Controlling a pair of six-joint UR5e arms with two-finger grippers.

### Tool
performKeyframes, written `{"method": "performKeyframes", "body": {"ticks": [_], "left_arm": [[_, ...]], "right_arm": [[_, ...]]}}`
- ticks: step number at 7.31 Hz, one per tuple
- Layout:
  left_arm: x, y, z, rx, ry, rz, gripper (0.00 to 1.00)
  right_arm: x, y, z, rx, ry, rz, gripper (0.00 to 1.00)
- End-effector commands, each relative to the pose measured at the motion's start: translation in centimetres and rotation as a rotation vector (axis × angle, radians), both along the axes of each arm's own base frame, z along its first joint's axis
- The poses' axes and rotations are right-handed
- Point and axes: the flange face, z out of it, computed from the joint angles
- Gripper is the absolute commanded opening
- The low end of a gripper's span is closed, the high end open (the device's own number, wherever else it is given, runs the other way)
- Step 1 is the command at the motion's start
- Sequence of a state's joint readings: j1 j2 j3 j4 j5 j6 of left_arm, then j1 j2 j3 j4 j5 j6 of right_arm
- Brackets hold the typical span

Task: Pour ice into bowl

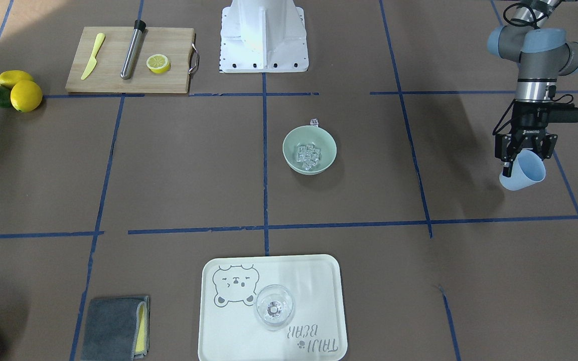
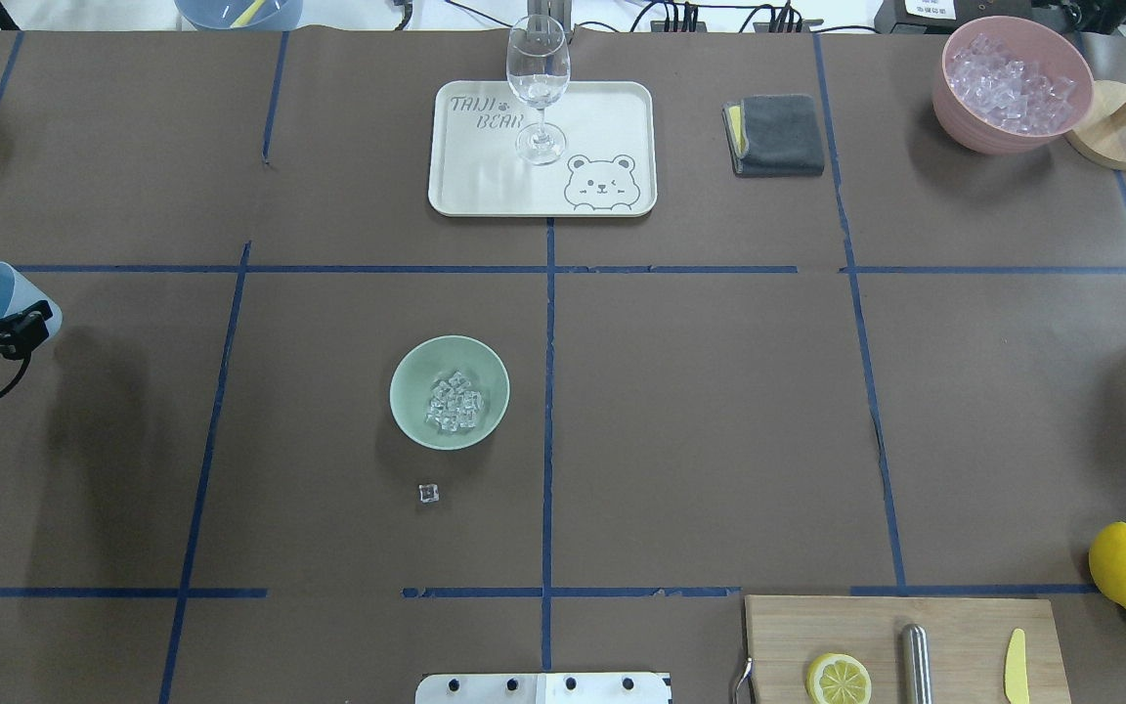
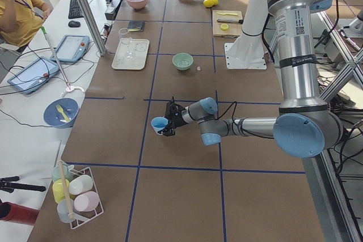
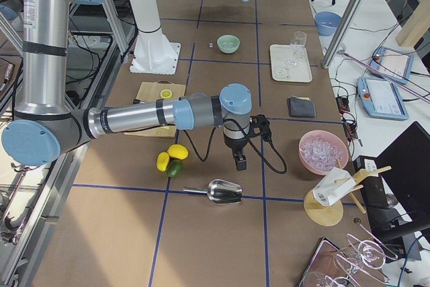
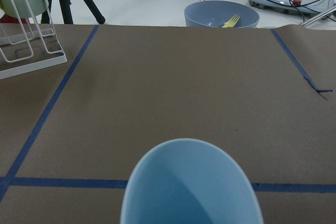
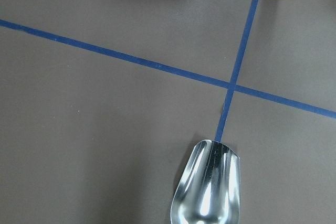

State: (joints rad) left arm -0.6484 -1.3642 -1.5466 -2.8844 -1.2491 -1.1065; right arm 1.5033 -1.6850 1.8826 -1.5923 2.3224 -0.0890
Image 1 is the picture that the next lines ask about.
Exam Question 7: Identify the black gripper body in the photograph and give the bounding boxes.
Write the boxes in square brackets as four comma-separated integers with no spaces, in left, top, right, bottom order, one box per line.
[509,100,547,151]

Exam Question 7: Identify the light blue cup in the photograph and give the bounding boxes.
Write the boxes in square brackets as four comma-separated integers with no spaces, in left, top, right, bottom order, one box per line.
[499,149,546,191]

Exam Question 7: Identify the green bowl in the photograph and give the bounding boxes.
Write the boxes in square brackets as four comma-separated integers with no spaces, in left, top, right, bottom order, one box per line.
[282,125,337,175]

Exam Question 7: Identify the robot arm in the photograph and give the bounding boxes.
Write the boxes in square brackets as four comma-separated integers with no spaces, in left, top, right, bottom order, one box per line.
[488,1,578,178]

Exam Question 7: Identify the ice cubes in green bowl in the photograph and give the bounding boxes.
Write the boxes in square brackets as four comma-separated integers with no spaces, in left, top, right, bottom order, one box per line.
[295,144,321,171]

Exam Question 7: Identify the clear glass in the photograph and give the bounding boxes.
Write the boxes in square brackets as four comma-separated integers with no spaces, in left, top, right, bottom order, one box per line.
[254,284,296,331]

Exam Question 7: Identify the cream bear tray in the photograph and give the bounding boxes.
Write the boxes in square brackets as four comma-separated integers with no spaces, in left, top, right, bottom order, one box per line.
[198,254,348,360]

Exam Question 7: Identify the wooden cutting board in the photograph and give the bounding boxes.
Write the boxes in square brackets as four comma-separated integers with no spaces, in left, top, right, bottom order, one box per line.
[66,27,195,94]

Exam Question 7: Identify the half lemon slice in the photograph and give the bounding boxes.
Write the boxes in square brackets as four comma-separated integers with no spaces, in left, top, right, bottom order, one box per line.
[146,54,171,75]

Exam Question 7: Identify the steel muddler black tip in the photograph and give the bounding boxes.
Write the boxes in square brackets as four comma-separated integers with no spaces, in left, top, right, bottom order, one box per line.
[120,19,147,80]

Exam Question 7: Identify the yellow plastic knife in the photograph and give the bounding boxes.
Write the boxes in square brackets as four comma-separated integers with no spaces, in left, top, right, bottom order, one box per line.
[80,33,106,80]

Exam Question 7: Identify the grey yellow cloth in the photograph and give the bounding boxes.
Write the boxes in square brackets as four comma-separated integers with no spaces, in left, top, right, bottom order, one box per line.
[80,295,151,360]

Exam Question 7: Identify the yellow lemon round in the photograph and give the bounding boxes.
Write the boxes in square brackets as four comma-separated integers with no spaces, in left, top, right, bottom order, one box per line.
[10,80,43,113]

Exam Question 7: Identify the yellow lemon upper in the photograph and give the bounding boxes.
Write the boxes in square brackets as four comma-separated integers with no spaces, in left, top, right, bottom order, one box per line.
[0,69,34,90]

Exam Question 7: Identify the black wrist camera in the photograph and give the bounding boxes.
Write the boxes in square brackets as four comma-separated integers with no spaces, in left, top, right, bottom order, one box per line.
[539,103,578,124]

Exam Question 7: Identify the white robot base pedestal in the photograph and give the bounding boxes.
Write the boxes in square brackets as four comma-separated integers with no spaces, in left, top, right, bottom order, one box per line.
[219,1,310,74]

